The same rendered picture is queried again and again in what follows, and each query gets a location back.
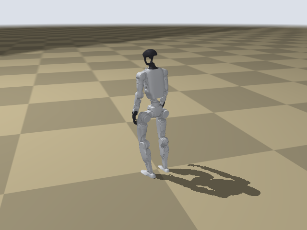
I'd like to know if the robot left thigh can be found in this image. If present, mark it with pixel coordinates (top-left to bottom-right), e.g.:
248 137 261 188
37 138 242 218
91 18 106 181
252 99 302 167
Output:
137 110 152 149

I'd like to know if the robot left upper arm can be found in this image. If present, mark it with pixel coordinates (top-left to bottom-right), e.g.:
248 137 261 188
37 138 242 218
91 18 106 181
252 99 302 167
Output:
136 71 146 99

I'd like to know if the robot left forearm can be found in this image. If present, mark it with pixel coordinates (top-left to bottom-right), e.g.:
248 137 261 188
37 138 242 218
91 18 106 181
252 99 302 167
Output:
132 92 141 113

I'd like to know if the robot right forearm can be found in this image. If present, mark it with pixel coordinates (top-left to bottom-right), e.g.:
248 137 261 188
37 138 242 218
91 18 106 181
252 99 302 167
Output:
159 90 168 105

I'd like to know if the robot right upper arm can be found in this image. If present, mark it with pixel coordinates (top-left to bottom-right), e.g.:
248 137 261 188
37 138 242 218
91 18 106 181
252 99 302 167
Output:
162 69 168 92

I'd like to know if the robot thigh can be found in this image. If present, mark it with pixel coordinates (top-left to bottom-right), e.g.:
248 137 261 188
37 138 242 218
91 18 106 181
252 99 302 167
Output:
156 108 169 146
137 110 152 149

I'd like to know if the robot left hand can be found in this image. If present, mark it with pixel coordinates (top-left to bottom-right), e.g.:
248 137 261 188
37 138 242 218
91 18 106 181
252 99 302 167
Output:
132 111 138 124

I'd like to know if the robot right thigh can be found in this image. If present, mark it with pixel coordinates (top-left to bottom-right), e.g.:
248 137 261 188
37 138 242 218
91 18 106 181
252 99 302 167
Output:
156 108 169 146

